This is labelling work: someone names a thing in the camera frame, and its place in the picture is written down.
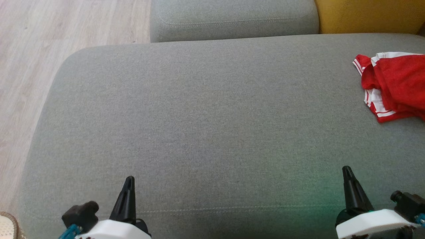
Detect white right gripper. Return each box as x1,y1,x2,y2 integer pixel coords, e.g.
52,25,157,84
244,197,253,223
335,165,421,239

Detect teal left camera connector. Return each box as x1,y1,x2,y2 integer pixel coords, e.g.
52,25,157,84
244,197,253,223
59,224,83,239

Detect grey sofa back cushion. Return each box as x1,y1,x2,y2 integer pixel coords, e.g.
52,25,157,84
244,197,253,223
149,0,320,43

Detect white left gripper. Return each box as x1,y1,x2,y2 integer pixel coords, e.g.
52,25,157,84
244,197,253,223
75,176,152,239

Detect beige woven rug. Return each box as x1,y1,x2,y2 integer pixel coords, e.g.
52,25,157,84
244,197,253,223
0,211,21,239

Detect yellow sofa cushion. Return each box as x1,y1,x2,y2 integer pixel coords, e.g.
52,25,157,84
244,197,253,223
314,0,425,36

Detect red white striped garment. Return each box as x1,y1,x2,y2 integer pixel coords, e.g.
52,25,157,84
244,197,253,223
353,51,425,124

